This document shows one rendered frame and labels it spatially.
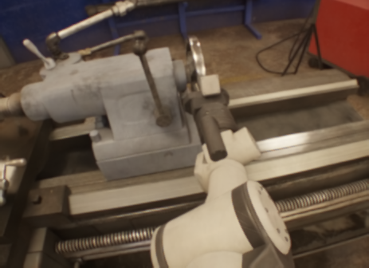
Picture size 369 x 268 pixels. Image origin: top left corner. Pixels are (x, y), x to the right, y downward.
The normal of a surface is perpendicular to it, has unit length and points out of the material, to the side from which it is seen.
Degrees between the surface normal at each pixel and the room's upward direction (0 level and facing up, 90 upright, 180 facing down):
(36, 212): 0
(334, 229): 0
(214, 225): 32
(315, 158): 36
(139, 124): 68
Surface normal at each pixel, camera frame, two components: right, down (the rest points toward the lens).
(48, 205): -0.09, -0.71
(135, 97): 0.13, 0.48
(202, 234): -0.56, -0.43
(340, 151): 0.02, -0.18
